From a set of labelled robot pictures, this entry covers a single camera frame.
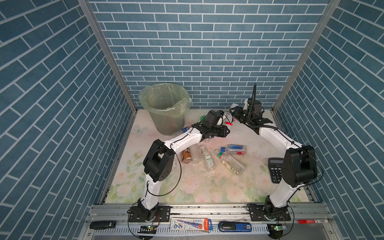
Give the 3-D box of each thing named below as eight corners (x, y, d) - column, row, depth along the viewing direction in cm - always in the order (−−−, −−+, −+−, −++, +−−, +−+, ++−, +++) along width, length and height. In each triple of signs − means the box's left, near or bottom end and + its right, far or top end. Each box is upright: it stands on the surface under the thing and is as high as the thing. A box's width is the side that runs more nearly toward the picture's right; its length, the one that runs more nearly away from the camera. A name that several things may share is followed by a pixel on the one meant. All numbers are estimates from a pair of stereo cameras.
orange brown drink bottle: (182, 163, 93) (181, 159, 89) (183, 151, 99) (182, 147, 94) (191, 163, 93) (190, 159, 89) (191, 151, 99) (191, 147, 95)
